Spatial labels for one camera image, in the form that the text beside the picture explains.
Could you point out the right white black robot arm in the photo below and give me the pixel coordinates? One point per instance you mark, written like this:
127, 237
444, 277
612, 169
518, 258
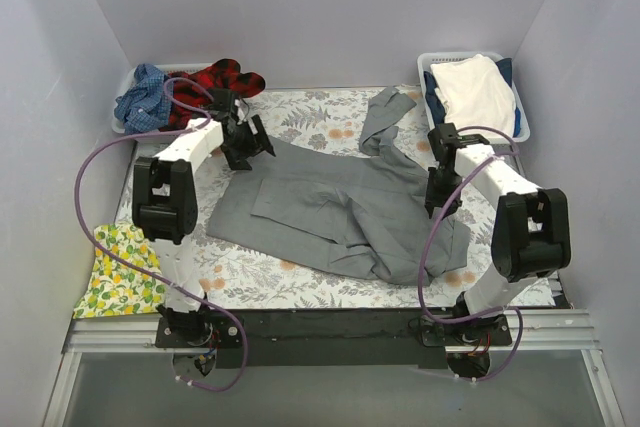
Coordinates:
531, 235

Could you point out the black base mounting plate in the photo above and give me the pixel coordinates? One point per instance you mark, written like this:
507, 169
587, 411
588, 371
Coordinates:
327, 337

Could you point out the white folded shirt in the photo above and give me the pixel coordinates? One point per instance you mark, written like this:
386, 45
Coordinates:
477, 94

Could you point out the red black plaid shirt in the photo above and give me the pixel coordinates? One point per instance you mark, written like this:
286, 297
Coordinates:
224, 74

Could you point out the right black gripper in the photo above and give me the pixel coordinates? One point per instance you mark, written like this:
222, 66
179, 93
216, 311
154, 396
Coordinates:
443, 192

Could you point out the blue checked shirt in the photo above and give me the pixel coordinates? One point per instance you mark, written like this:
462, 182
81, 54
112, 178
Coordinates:
144, 107

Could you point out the aluminium frame rail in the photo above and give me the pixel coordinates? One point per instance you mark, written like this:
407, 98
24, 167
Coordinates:
544, 330

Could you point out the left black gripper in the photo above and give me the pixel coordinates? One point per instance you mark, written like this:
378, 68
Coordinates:
248, 142

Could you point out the floral patterned table mat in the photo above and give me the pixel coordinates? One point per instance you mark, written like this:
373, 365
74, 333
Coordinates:
328, 121

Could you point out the grey long sleeve shirt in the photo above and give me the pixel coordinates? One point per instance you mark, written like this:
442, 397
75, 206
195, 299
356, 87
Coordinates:
360, 217

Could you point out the lemon print cloth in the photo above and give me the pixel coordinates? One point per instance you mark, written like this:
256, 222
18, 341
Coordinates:
114, 289

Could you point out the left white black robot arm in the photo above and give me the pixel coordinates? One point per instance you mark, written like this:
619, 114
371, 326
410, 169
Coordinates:
165, 207

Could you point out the dark blue folded garment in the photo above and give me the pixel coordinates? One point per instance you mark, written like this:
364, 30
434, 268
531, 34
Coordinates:
434, 102

